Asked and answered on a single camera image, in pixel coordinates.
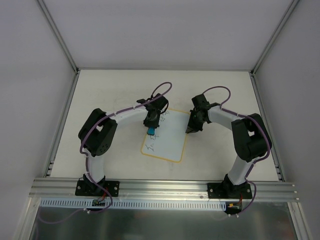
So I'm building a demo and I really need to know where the blue black whiteboard eraser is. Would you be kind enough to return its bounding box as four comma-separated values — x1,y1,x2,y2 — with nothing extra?
147,127,156,136

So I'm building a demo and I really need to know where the yellow framed small whiteboard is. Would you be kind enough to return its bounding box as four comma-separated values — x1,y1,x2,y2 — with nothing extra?
140,109,190,163

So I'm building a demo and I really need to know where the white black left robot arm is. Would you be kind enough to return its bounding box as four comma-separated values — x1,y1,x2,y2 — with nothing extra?
75,93,169,197

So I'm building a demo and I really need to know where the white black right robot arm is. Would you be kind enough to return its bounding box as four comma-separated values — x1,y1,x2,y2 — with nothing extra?
185,94,272,200

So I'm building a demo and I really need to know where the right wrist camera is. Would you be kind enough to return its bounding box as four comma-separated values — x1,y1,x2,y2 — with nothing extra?
191,93,210,111

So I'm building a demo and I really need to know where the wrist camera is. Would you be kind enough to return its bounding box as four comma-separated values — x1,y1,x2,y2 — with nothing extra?
145,93,169,114
191,93,210,111

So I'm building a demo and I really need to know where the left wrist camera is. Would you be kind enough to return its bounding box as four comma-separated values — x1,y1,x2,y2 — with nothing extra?
145,93,169,114

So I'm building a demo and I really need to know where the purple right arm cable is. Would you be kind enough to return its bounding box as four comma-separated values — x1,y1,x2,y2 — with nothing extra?
202,85,273,218

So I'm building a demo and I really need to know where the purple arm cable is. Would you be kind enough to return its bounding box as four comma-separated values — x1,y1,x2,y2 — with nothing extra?
202,85,273,218
37,81,173,223

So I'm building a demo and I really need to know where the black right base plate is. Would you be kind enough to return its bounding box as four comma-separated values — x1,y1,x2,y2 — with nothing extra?
207,182,253,200

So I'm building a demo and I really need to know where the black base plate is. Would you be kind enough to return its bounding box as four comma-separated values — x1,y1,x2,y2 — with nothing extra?
74,178,120,197
207,182,253,200

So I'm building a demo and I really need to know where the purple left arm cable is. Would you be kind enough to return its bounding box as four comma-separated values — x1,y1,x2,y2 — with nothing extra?
37,81,173,223

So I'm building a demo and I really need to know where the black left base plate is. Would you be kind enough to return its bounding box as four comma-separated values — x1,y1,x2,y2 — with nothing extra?
74,178,120,197

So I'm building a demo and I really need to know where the white slotted cable duct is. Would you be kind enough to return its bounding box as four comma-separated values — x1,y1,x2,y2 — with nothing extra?
39,197,227,211

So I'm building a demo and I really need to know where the aluminium mounting rail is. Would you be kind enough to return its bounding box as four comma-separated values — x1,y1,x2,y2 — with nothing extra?
28,177,300,202

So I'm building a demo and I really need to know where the left aluminium frame post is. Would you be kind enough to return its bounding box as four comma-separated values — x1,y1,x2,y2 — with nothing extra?
35,0,79,74

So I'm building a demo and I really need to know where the aluminium frame post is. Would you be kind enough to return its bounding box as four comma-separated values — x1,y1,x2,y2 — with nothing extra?
250,0,300,76
35,0,79,74

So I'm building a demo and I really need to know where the right aluminium frame post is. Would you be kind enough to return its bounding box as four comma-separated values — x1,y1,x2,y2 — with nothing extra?
250,0,300,76

